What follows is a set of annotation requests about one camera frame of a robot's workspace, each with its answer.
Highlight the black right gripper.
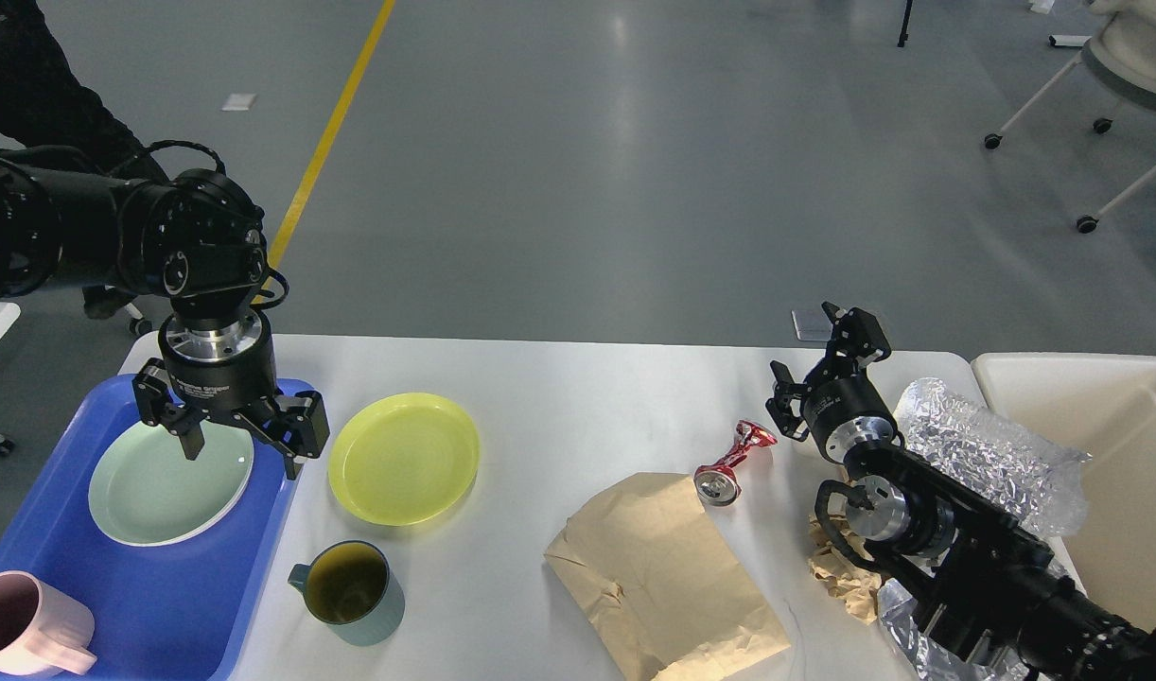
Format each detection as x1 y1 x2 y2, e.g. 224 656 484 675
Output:
765 301 901 464

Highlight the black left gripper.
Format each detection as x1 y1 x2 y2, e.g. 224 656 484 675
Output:
133 308 329 481

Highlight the yellow plastic plate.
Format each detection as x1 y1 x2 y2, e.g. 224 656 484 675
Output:
327 393 482 527

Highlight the teal mug yellow inside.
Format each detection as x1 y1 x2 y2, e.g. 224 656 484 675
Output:
287 540 406 647

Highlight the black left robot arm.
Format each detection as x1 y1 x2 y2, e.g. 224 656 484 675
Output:
0 147 329 479

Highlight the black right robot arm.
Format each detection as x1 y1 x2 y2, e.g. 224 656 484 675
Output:
765 302 1156 680

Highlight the grey floor plate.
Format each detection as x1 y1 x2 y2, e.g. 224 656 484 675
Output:
791 308 833 345

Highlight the pale green plate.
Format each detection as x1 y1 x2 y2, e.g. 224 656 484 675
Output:
88 422 254 547

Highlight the crushed red can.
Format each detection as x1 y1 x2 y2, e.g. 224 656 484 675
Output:
692 419 778 508

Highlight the blue plastic tray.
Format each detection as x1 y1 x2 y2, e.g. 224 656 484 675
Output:
0 375 296 680

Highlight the crumpled brown paper ball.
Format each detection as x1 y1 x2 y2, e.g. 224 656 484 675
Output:
807 515 885 626

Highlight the silver foil bag upper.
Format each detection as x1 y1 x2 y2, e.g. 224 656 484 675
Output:
895 376 1090 536

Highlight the silver foil bag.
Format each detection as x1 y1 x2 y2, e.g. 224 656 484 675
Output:
877 579 1029 680
895 376 1090 536

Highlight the brown paper bag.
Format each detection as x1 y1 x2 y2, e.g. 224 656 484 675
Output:
544 471 791 680

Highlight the pink mug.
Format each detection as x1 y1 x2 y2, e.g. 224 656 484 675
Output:
0 570 98 678

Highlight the beige plastic bin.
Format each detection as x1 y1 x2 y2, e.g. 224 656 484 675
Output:
970 351 1156 635

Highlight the silver foil bag lower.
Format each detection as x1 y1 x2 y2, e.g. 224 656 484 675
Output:
877 579 1029 680

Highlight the black tripod leg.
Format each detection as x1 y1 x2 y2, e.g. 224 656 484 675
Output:
895 0 916 49

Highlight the person in black clothes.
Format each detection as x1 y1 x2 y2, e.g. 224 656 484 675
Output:
0 0 172 323

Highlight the white office chair right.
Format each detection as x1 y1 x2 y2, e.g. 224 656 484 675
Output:
981 0 1156 234

